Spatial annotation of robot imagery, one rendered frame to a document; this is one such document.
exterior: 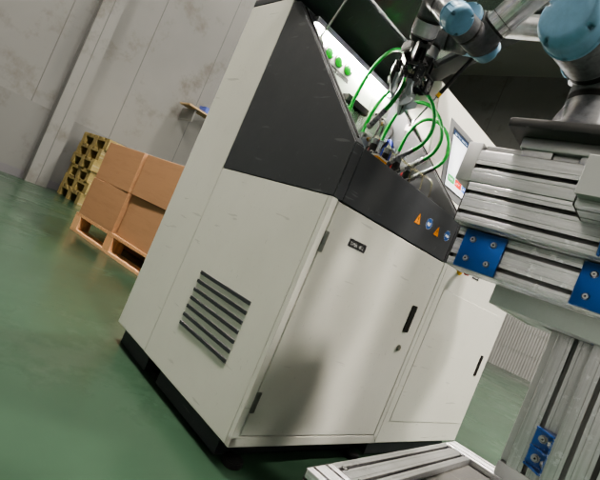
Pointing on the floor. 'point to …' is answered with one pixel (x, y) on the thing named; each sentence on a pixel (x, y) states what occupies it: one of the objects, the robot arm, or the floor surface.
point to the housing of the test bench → (200, 176)
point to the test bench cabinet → (243, 311)
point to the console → (442, 329)
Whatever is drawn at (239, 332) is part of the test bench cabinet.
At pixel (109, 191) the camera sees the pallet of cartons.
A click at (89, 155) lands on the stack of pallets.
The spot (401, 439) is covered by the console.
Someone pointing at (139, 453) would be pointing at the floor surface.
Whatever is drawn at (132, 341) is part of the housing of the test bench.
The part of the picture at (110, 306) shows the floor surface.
